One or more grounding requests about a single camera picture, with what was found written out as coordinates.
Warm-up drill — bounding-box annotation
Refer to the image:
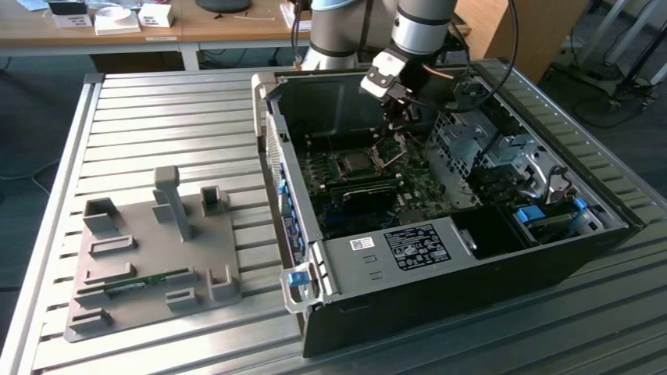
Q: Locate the metal CPU socket cover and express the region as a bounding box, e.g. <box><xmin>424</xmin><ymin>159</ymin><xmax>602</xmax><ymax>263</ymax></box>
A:
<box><xmin>370</xmin><ymin>131</ymin><xmax>414</xmax><ymax>173</ymax></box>

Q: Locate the dark round object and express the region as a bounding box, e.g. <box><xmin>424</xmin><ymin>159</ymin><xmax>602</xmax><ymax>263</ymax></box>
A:
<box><xmin>195</xmin><ymin>0</ymin><xmax>251</xmax><ymax>13</ymax></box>

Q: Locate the grey parts rack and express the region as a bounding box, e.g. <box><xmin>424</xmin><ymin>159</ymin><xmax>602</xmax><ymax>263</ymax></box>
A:
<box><xmin>62</xmin><ymin>165</ymin><xmax>246</xmax><ymax>344</ymax></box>

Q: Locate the green RAM stick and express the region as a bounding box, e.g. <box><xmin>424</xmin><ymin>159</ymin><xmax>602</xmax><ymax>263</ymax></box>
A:
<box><xmin>328</xmin><ymin>176</ymin><xmax>406</xmax><ymax>193</ymax></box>
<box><xmin>103</xmin><ymin>273</ymin><xmax>171</xmax><ymax>295</ymax></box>

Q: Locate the open PC case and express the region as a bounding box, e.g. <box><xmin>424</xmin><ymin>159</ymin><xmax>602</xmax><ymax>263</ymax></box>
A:
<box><xmin>250</xmin><ymin>57</ymin><xmax>654</xmax><ymax>359</ymax></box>

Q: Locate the wooden cabinet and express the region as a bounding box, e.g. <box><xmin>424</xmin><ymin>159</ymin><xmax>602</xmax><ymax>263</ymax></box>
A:
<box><xmin>482</xmin><ymin>0</ymin><xmax>594</xmax><ymax>85</ymax></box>

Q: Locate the black cable orange plug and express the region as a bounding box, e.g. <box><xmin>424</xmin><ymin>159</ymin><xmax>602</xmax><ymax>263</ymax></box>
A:
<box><xmin>288</xmin><ymin>0</ymin><xmax>304</xmax><ymax>71</ymax></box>

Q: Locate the metal drive cage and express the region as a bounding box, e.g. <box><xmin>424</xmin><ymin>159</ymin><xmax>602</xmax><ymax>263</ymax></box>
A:
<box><xmin>424</xmin><ymin>76</ymin><xmax>543</xmax><ymax>208</ymax></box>

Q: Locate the green motherboard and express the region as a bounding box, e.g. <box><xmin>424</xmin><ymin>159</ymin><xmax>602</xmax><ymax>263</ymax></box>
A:
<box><xmin>296</xmin><ymin>130</ymin><xmax>458</xmax><ymax>240</ymax></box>

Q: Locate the white metal frame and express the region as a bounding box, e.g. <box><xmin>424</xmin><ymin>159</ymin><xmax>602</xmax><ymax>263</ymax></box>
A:
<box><xmin>541</xmin><ymin>0</ymin><xmax>667</xmax><ymax>106</ymax></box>

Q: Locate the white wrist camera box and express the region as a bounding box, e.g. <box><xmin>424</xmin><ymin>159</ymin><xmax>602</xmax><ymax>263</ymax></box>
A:
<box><xmin>359</xmin><ymin>49</ymin><xmax>414</xmax><ymax>98</ymax></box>

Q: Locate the blue disk carrier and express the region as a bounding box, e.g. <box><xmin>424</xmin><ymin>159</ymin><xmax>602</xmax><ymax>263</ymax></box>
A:
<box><xmin>512</xmin><ymin>206</ymin><xmax>546</xmax><ymax>226</ymax></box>
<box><xmin>570</xmin><ymin>197</ymin><xmax>601</xmax><ymax>235</ymax></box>

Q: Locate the white labelled box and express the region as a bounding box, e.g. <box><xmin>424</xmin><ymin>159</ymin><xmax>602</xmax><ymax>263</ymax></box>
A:
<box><xmin>55</xmin><ymin>13</ymin><xmax>94</xmax><ymax>29</ymax></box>
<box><xmin>138</xmin><ymin>3</ymin><xmax>176</xmax><ymax>29</ymax></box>

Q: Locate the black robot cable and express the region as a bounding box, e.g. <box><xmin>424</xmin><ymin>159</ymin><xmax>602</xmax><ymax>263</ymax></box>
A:
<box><xmin>406</xmin><ymin>0</ymin><xmax>522</xmax><ymax>114</ymax></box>

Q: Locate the coloured wire bundle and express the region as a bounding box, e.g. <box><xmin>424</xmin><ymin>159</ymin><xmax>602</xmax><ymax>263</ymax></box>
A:
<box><xmin>539</xmin><ymin>163</ymin><xmax>578</xmax><ymax>206</ymax></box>

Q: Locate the wooden desk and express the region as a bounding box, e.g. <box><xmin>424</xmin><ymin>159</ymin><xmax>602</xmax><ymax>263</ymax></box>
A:
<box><xmin>179</xmin><ymin>0</ymin><xmax>470</xmax><ymax>71</ymax></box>
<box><xmin>0</xmin><ymin>0</ymin><xmax>184</xmax><ymax>71</ymax></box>

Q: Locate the aluminium slat table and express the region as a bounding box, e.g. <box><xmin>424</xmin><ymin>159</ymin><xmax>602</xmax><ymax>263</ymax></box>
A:
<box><xmin>0</xmin><ymin>57</ymin><xmax>667</xmax><ymax>375</ymax></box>

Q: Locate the silver power supply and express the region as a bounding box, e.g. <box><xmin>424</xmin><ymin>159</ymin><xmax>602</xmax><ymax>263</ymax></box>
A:
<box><xmin>310</xmin><ymin>216</ymin><xmax>479</xmax><ymax>309</ymax></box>

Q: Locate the white round holder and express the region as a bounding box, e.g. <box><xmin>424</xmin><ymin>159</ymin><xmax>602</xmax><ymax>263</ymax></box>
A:
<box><xmin>94</xmin><ymin>6</ymin><xmax>142</xmax><ymax>37</ymax></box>

